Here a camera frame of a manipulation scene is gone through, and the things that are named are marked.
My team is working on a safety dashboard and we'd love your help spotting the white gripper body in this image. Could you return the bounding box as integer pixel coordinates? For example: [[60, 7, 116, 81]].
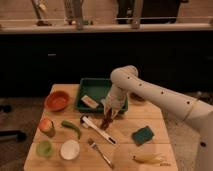
[[102, 85, 127, 119]]

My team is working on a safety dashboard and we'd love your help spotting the dark red grape bunch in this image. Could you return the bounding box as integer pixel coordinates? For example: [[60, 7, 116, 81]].
[[100, 113, 113, 130]]

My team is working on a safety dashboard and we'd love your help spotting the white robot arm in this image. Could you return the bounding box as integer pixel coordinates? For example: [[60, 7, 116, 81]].
[[100, 65, 213, 171]]

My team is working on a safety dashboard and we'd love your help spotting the orange and yellow cup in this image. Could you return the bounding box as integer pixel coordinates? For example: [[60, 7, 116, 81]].
[[39, 118, 55, 137]]

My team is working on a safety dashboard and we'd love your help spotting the green plastic cup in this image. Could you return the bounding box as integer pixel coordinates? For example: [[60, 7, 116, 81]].
[[36, 140, 53, 158]]

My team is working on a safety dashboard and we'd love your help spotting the dark red bowl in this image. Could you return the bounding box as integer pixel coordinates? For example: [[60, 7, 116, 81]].
[[130, 93, 145, 102]]

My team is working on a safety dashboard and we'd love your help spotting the green plastic tray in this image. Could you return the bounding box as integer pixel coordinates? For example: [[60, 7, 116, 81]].
[[75, 77, 129, 114]]

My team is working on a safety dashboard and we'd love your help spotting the beige block in tray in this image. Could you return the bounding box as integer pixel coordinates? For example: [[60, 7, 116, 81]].
[[81, 95, 98, 109]]

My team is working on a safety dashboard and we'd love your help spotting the teal sponge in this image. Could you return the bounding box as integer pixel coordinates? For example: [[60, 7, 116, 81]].
[[132, 126, 154, 145]]

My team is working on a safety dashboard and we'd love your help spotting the silver fork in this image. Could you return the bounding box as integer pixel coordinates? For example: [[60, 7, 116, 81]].
[[87, 138, 114, 169]]

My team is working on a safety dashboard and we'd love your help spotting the green pepper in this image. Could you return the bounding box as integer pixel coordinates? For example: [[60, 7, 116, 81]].
[[61, 120, 81, 139]]

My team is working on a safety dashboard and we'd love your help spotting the orange bowl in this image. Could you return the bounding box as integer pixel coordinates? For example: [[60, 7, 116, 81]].
[[44, 91, 70, 112]]

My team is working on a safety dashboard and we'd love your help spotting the yellow banana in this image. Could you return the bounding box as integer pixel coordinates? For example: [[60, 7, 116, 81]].
[[133, 154, 165, 164]]

